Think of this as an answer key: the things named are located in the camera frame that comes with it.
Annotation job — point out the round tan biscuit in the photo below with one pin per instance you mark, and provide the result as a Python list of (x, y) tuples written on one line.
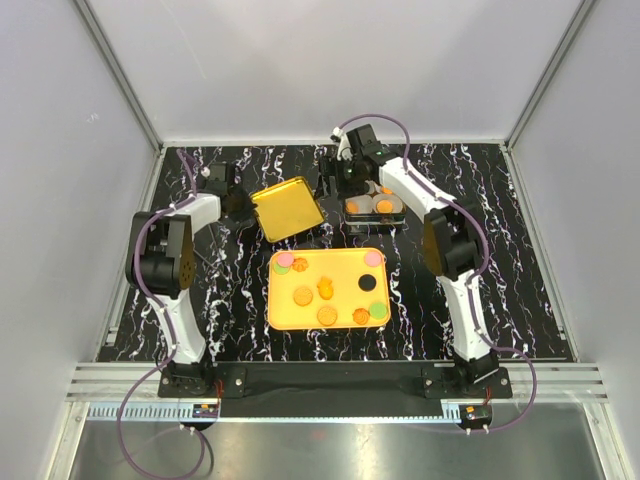
[(303, 296), (384, 207), (327, 316)]

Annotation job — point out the pink cookie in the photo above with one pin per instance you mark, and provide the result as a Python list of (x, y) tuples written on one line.
[(285, 259), (373, 258)]

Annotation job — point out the metal tongs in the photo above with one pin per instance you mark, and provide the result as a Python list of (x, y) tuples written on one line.
[(219, 256)]

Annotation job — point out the pink cookie right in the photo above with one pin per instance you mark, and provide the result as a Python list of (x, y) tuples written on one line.
[(373, 258)]

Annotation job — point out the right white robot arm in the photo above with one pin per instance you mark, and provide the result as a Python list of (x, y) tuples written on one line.
[(455, 246)]

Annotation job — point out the round tan biscuit bottom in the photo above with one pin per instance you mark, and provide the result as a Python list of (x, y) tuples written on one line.
[(327, 316)]

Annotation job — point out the white paper cup front-right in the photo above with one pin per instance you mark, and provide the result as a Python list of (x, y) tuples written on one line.
[(397, 203)]

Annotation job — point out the green cookie right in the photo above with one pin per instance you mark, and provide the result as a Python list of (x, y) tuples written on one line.
[(378, 310)]

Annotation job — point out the white paper cup front-left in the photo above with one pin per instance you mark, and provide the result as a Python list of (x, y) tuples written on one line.
[(364, 202)]

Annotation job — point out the gold cookie tin box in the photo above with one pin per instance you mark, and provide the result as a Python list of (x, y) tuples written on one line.
[(357, 224)]

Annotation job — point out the round tan biscuit left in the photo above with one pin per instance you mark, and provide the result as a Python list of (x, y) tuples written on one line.
[(303, 296)]

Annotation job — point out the aluminium frame rail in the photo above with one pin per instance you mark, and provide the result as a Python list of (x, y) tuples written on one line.
[(131, 389)]

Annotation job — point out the pink cookie left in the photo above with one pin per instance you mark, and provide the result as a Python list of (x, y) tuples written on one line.
[(285, 259)]

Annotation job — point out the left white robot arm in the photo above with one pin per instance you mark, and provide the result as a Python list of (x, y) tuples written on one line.
[(161, 261)]

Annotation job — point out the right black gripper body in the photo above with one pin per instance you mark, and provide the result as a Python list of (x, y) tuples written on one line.
[(350, 180)]

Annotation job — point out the green cookie left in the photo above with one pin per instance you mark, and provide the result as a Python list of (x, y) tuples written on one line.
[(278, 269)]

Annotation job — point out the orange swirl cookie bottom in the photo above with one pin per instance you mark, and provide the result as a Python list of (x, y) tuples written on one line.
[(361, 316)]

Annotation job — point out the round tan biscuit top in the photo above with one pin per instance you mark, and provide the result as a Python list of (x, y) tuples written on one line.
[(384, 207)]

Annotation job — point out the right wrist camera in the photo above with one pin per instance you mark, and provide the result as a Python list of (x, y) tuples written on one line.
[(340, 139)]

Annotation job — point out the gold tin lid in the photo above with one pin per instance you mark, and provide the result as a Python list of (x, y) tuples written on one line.
[(286, 209)]

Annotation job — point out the yellow plastic tray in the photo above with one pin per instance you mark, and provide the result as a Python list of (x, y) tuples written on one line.
[(343, 267)]

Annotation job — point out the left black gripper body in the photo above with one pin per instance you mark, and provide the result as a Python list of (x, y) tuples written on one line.
[(240, 197)]

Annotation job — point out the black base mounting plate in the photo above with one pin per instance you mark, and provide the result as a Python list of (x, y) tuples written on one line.
[(333, 391)]

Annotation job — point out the green cookie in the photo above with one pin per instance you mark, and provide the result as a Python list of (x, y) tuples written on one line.
[(378, 310), (278, 269)]

